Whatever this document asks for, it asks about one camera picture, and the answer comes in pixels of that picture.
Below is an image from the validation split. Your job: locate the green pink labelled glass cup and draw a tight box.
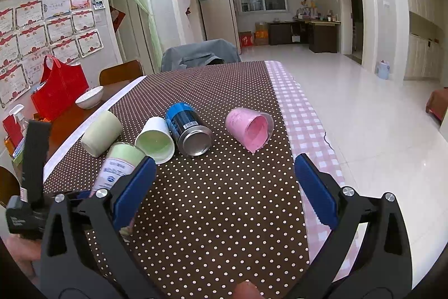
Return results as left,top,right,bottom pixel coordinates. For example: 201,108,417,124
90,142,145,242

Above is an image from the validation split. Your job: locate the pale green ceramic cup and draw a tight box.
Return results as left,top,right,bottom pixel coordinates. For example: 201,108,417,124
80,111,123,158

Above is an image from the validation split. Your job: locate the white paper cup green inside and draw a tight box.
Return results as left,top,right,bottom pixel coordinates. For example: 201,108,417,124
134,117,175,165

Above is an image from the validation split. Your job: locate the pink plastic cup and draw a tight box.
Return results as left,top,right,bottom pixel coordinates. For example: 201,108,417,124
225,108,274,154

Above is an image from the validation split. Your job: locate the person's left hand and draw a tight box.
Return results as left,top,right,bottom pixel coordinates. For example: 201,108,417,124
5,235,41,285

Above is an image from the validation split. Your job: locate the person's right hand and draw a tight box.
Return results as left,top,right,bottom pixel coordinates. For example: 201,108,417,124
232,281,264,299

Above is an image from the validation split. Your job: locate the near wooden chair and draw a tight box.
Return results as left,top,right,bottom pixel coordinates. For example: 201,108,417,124
0,166,20,208

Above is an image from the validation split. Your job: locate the wooden chair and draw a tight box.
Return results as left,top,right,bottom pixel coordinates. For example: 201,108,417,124
99,60,144,86
0,166,20,208

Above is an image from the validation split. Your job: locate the green tissue box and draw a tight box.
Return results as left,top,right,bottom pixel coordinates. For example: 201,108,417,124
3,136,25,169

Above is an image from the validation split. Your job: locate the red booklet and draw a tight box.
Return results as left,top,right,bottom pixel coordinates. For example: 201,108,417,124
2,115,24,156

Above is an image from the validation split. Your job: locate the white ceramic bowl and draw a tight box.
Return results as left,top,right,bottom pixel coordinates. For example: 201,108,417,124
75,86,103,110

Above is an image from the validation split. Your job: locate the red bag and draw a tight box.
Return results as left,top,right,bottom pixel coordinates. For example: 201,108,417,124
31,55,89,121

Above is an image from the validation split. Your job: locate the pink checkered tablecloth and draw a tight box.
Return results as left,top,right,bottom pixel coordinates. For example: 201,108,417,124
265,61,365,281

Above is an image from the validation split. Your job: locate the brown polka dot tablecloth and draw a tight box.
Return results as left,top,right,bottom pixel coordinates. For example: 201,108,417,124
42,60,311,299

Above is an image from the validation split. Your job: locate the blue black metal can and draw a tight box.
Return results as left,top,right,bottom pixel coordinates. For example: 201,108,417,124
165,103,214,157

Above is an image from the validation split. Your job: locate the wooden chair back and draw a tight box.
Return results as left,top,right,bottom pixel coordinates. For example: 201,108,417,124
99,60,144,86

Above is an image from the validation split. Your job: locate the blue trash bin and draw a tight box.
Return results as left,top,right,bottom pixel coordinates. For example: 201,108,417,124
376,61,390,80

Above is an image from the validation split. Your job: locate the dark wooden desk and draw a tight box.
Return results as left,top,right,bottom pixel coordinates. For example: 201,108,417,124
268,20,340,53

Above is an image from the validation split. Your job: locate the grey covered chair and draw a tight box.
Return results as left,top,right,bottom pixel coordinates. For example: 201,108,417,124
161,39,241,72

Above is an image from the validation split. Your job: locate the white refrigerator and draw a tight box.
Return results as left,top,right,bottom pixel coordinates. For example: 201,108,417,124
199,0,241,55

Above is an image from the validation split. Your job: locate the cream wall cabinet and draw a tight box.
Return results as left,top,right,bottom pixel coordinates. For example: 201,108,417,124
393,0,445,83

